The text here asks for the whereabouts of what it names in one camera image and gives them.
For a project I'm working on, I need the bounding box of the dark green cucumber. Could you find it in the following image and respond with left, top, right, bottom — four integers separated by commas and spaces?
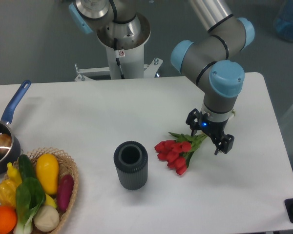
18, 154, 37, 181

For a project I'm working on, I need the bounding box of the red tulip bouquet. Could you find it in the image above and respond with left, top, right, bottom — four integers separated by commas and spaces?
154, 132, 207, 176

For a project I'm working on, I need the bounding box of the dark grey ribbed vase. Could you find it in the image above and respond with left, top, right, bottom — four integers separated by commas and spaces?
113, 141, 148, 190

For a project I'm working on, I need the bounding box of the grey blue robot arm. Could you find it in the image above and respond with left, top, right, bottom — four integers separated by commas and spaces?
69, 0, 255, 153

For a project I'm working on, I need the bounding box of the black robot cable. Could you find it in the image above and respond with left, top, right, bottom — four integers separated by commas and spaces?
113, 38, 125, 79

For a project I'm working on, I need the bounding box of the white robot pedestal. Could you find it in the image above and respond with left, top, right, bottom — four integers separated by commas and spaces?
75, 13, 163, 81

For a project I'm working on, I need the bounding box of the small yellow gourd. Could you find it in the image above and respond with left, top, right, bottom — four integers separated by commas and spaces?
7, 162, 22, 186

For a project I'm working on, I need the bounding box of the yellow bell pepper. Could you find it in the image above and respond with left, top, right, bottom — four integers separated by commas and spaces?
0, 179, 17, 208

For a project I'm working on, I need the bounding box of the yellow squash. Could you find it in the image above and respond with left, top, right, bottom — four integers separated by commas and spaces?
36, 154, 59, 195

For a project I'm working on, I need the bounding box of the yellow banana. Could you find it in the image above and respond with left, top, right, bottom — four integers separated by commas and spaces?
44, 194, 57, 209

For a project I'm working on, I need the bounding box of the brown bread roll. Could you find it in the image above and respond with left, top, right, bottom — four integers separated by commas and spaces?
0, 134, 12, 155

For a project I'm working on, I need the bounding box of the blue transparent container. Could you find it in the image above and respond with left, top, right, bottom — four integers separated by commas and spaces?
273, 0, 293, 42

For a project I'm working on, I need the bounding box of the green bok choy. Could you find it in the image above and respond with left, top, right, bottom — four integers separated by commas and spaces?
13, 177, 45, 234

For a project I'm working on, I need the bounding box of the woven wicker basket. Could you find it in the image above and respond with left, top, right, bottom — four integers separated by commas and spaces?
0, 147, 79, 234

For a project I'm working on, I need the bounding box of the blue handled saucepan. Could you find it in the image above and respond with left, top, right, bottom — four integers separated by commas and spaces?
0, 80, 31, 174

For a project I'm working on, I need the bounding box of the purple eggplant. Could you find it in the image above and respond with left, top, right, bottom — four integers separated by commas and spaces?
57, 174, 74, 212

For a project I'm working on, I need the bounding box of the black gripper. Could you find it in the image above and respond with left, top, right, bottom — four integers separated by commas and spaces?
186, 109, 234, 155

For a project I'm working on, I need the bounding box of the orange fruit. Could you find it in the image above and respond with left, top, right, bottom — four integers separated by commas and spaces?
0, 206, 17, 234

